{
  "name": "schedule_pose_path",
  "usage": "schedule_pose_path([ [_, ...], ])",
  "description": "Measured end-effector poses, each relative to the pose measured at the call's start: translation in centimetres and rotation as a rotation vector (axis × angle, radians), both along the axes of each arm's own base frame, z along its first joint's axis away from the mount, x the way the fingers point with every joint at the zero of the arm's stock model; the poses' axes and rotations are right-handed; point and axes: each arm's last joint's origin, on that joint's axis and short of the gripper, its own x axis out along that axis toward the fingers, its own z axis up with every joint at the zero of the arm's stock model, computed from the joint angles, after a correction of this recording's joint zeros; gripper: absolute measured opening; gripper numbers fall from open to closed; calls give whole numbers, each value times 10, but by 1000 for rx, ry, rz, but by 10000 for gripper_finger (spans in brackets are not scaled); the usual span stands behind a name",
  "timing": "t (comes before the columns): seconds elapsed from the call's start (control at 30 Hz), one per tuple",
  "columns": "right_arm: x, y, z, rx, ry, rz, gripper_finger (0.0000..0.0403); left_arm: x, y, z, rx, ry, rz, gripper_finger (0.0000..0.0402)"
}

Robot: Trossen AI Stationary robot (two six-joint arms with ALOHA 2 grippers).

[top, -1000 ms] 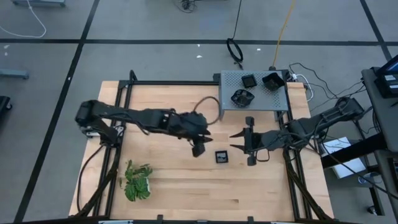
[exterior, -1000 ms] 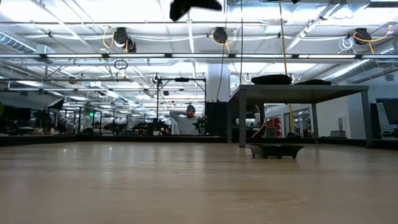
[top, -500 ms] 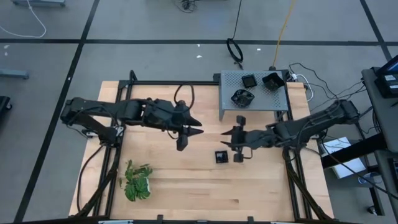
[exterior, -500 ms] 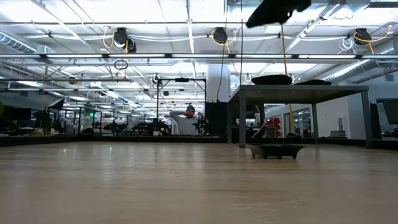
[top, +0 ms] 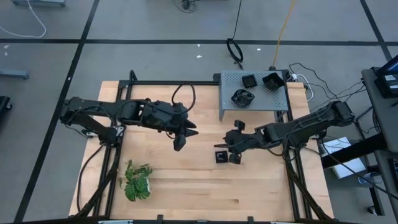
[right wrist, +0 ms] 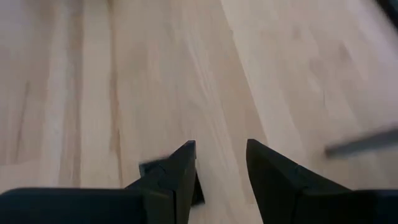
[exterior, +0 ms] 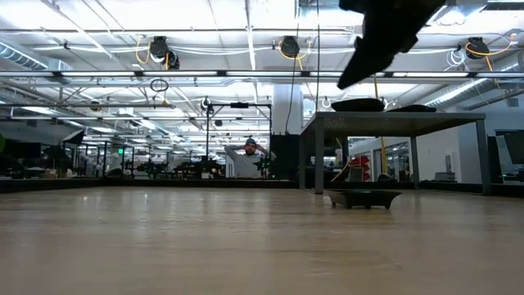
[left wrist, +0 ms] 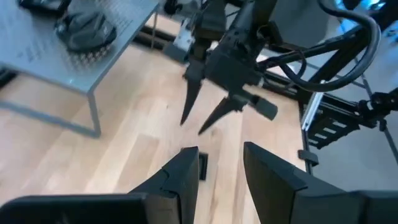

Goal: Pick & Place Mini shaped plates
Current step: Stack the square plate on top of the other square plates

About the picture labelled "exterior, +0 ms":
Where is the yellow hanging cable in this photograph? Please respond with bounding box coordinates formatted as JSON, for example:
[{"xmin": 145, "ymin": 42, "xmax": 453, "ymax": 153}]
[{"xmin": 372, "ymin": 73, "xmax": 390, "ymax": 181}]

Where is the black coiled hanging cable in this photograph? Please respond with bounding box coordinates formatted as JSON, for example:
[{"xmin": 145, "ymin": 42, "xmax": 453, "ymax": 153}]
[{"xmin": 315, "ymin": 0, "xmax": 322, "ymax": 112}]

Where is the black aluminium table frame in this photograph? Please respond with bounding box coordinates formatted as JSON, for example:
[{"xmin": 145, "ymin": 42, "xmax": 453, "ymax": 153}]
[{"xmin": 0, "ymin": 176, "xmax": 524, "ymax": 197}]

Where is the tall black cabinet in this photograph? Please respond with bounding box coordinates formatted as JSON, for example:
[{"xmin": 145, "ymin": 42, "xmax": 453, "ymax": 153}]
[{"xmin": 269, "ymin": 134, "xmax": 301, "ymax": 181}]

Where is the grey perforated metal shelf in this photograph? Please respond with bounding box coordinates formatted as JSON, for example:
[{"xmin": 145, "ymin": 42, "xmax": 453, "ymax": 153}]
[{"xmin": 300, "ymin": 111, "xmax": 492, "ymax": 196}]

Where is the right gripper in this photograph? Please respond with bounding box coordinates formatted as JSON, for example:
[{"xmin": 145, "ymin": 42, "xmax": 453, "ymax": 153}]
[{"xmin": 337, "ymin": 0, "xmax": 445, "ymax": 89}]

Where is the black metal gantry frame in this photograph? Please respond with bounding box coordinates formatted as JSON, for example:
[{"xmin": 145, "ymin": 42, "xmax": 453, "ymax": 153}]
[{"xmin": 206, "ymin": 102, "xmax": 273, "ymax": 181}]

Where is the black deep square bowl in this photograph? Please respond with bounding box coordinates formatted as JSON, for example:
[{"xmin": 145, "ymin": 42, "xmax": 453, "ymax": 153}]
[{"xmin": 386, "ymin": 104, "xmax": 437, "ymax": 113}]

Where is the seated person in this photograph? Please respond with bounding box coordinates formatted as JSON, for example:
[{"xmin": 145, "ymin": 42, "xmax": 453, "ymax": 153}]
[{"xmin": 223, "ymin": 137, "xmax": 278, "ymax": 179}]

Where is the black rounded square plate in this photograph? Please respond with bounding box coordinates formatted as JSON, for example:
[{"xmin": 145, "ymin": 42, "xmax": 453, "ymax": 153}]
[{"xmin": 326, "ymin": 189, "xmax": 403, "ymax": 211}]

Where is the silver ventilation duct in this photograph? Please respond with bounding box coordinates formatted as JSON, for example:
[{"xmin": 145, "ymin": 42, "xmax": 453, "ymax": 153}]
[
  {"xmin": 0, "ymin": 40, "xmax": 73, "ymax": 73},
  {"xmin": 423, "ymin": 51, "xmax": 524, "ymax": 108}
]

